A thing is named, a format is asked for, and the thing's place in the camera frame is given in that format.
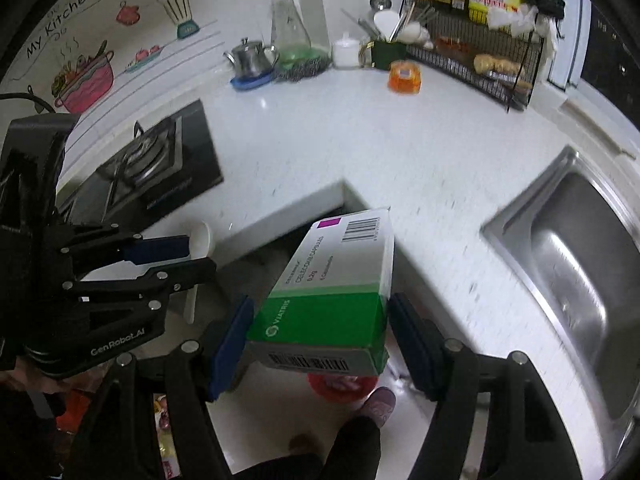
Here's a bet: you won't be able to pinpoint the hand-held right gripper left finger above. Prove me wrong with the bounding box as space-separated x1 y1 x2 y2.
65 294 256 480

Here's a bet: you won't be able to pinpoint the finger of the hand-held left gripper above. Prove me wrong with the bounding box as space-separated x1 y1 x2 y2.
62 257 218 307
60 232 192 277

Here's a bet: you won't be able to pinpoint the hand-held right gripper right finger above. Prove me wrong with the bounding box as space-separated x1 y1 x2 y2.
389 292 583 480

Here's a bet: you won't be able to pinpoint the green white medicine box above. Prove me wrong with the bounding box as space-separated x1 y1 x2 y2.
245 206 396 377

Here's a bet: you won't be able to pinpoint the plastic bag of wrappers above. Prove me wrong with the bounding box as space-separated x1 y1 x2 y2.
55 390 181 480

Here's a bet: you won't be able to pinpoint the pink slipper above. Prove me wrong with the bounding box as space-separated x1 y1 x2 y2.
357 386 397 428

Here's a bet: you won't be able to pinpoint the red basin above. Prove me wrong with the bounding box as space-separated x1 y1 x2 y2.
307 372 378 402

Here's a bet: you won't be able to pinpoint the black gas stove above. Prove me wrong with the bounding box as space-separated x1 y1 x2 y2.
57 99 224 226

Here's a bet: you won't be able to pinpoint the person's leg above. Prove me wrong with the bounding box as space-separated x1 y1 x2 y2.
235 415 381 480

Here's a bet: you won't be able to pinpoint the stainless steel sink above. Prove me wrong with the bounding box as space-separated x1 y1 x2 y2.
480 145 640 480

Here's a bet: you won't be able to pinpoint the blue coaster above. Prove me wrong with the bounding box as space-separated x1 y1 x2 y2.
230 71 276 92

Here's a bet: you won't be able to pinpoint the steel teapot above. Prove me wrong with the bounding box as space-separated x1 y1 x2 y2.
222 37 281 80

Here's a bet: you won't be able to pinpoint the steel wool scrubber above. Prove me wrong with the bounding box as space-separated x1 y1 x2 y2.
274 55 332 82

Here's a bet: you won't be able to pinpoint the glass flask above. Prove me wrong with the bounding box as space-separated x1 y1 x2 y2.
265 0 321 66

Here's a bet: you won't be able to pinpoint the orange jelly container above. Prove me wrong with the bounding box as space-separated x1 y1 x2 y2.
388 59 422 95

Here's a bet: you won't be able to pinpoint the small white jar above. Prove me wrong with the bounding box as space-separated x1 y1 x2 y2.
331 32 362 69

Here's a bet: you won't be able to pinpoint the dark green utensil cup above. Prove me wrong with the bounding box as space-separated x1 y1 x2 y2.
361 40 408 71

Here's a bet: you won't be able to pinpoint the ginger root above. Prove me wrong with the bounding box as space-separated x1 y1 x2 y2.
472 54 523 77

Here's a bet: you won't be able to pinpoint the red chili peppers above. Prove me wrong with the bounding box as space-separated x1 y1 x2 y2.
435 36 471 54

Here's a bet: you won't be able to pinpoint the white ladle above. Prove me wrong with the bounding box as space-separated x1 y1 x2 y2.
397 22 431 44

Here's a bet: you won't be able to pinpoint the white spatula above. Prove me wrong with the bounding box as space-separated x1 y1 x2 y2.
373 11 398 41

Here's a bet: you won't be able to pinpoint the bundle of chopsticks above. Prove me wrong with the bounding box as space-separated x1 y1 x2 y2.
390 2 436 41

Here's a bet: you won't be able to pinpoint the white plastic bag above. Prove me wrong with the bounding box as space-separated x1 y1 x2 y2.
487 5 561 56

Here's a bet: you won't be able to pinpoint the kitchen wall sticker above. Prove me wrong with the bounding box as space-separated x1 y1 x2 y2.
0 0 223 116

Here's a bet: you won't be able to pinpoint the black wire rack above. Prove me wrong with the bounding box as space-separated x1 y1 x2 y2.
405 0 546 113

